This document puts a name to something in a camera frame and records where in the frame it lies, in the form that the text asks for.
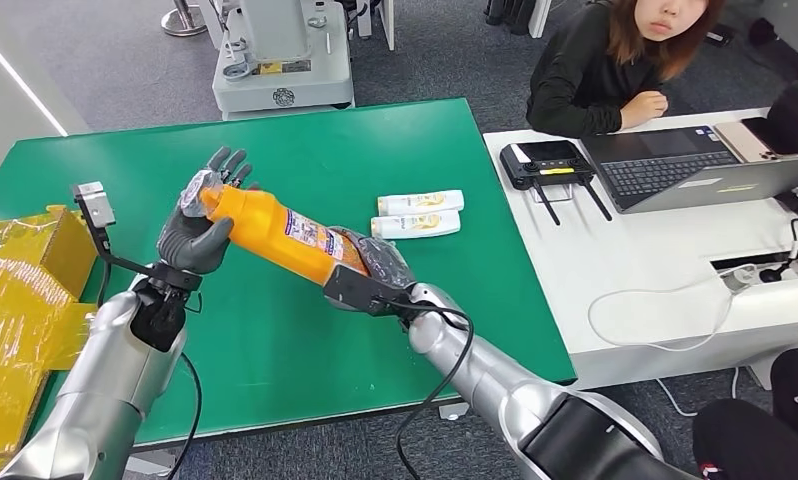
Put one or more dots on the grey laptop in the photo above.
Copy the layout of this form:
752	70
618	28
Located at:
670	169

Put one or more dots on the white furniture panel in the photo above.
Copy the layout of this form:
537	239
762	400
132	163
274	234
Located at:
376	23

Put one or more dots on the black right camera bracket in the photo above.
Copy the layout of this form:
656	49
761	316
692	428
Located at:
356	291

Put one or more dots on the black remote controller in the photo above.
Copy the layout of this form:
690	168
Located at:
545	166

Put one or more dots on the white table foot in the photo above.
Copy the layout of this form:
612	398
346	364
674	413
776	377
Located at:
453	411
150	464

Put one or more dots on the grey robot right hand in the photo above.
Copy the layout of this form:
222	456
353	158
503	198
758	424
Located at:
389	262

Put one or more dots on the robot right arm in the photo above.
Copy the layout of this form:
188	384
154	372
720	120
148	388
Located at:
492	378

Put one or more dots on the yellow cardboard box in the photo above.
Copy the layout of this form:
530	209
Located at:
15	278

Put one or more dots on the person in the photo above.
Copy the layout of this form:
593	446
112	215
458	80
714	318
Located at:
757	437
571	79

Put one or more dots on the person's right hand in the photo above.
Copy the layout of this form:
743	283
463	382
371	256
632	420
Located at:
644	109

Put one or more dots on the white shampoo bottle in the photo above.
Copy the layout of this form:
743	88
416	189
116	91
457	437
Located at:
419	202
415	225

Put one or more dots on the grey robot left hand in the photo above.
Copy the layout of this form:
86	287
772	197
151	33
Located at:
190	245

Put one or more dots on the chrome stanchion base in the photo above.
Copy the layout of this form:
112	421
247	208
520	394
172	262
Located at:
182	23

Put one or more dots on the orange bottle clear cap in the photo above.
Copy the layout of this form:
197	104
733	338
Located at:
273	235

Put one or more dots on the black rounded chair back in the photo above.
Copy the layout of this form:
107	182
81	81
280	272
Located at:
796	116

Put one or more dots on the rose gold smartphone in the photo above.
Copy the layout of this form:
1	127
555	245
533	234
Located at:
747	142

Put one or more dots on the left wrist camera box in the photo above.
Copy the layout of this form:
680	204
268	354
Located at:
94	204

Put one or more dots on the white charger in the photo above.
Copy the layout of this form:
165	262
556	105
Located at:
738	278

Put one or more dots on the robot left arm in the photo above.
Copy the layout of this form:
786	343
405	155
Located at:
107	371

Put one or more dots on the white lifting stand machine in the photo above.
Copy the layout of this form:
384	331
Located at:
280	73

